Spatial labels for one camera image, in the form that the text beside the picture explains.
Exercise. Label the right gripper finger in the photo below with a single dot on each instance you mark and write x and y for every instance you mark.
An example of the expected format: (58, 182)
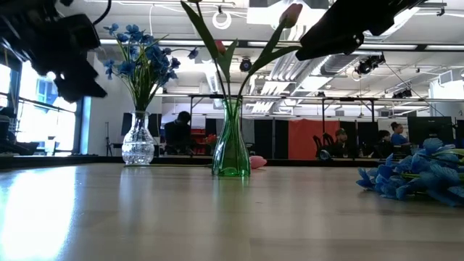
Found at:
(344, 40)
(326, 29)

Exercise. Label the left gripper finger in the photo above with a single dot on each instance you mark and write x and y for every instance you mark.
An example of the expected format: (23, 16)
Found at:
(90, 85)
(70, 88)

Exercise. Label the clear glass vase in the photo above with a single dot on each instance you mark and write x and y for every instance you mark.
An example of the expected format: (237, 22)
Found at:
(137, 148)

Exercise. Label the green glass vase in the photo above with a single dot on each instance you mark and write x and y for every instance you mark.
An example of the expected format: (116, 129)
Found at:
(231, 157)

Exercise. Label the red background flowers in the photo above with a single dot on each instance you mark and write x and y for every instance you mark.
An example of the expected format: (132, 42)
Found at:
(211, 139)

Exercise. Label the white ceiling light strip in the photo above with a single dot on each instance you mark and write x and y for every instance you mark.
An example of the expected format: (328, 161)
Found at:
(391, 46)

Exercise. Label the black tripod stand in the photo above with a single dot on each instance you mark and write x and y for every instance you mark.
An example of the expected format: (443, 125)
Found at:
(108, 139)

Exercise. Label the black track spotlight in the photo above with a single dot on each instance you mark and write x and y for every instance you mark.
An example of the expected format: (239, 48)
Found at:
(402, 93)

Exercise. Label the black ceiling spotlight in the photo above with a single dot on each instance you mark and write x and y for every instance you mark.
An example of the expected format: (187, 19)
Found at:
(245, 65)

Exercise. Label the person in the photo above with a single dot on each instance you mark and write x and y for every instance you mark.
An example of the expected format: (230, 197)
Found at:
(398, 137)
(178, 136)
(339, 145)
(384, 143)

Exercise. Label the orange partition screen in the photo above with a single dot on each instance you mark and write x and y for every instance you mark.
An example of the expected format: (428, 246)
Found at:
(304, 139)

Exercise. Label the black office monitor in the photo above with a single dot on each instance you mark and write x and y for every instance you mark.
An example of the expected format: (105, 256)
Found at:
(431, 128)

